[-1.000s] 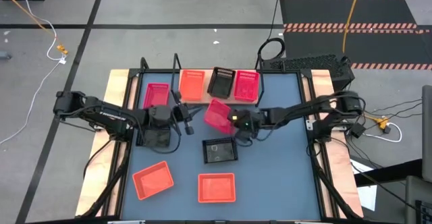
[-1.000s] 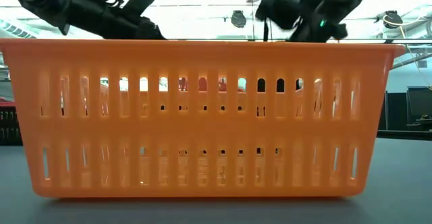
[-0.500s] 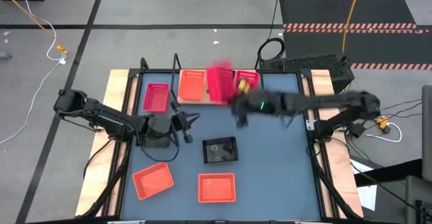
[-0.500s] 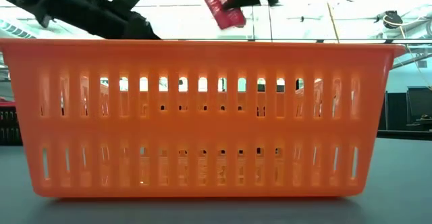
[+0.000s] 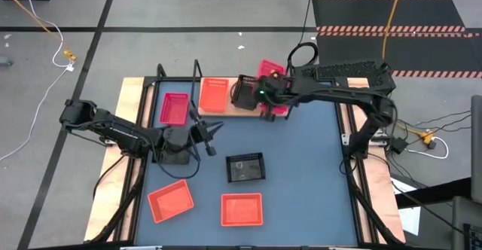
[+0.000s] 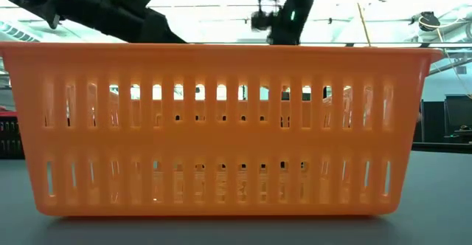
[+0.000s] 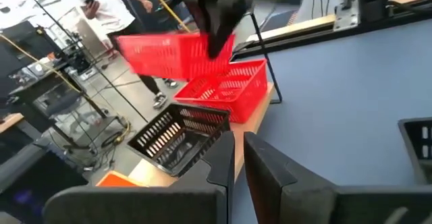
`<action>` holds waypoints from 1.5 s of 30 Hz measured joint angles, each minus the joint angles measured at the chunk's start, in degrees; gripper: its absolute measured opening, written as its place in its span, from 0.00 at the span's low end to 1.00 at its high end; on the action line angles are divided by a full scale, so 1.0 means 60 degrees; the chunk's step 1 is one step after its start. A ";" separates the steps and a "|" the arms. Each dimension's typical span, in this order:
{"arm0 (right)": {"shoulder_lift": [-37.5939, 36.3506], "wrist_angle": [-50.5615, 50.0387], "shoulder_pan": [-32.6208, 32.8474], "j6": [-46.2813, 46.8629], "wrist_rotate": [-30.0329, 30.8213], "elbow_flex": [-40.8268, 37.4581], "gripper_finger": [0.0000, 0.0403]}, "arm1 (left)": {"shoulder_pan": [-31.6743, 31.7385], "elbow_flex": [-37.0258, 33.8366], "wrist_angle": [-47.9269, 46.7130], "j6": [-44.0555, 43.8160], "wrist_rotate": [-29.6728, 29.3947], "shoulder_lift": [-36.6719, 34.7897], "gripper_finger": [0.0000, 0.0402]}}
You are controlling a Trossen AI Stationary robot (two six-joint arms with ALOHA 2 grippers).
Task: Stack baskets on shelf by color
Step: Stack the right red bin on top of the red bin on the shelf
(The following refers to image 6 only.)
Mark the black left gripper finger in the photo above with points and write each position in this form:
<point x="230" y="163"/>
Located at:
<point x="158" y="31"/>

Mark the large orange plastic basket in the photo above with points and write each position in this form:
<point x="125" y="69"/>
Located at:
<point x="221" y="141"/>

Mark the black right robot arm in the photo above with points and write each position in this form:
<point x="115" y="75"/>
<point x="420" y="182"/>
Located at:
<point x="291" y="27"/>

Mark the black partition panels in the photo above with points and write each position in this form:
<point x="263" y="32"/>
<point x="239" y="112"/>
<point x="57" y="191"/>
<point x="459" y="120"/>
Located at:
<point x="457" y="116"/>

